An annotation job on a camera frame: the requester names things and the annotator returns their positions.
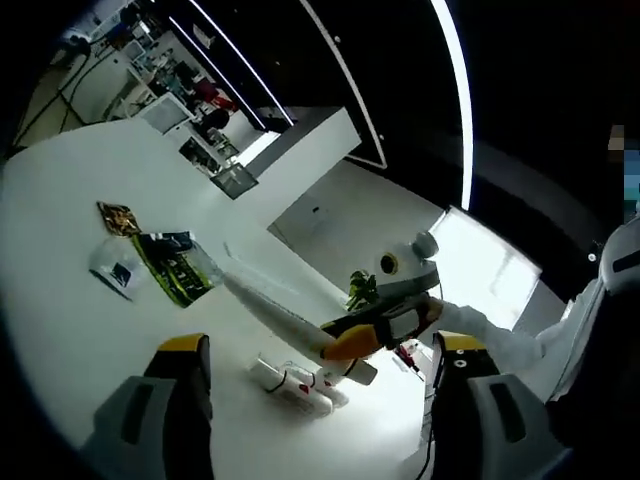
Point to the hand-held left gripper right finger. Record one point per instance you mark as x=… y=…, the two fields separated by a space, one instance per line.
x=465 y=410

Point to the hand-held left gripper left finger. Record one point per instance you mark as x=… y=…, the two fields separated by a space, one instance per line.
x=185 y=400

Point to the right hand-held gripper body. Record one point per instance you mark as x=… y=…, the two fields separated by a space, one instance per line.
x=405 y=272

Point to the white red-collar skincare pump bottle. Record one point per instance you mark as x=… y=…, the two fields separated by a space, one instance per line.
x=410 y=356

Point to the small white skincare bottle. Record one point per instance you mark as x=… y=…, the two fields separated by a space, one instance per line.
x=280 y=385
x=335 y=395

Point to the green black skincare sachet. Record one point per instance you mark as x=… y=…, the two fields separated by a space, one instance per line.
x=175 y=275

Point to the small clear skincare sachet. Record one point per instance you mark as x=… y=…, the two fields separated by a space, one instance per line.
x=117 y=270

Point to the gold skincare sachet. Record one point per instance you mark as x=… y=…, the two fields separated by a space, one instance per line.
x=119 y=219

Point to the green potted plant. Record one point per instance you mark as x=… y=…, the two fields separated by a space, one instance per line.
x=362 y=287

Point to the dark mesh office chair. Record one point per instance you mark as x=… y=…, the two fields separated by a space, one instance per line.
x=235 y=182

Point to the white chest-worn device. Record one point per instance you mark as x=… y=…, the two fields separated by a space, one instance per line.
x=617 y=265

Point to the white mesh office chair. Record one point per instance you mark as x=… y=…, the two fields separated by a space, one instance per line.
x=165 y=114

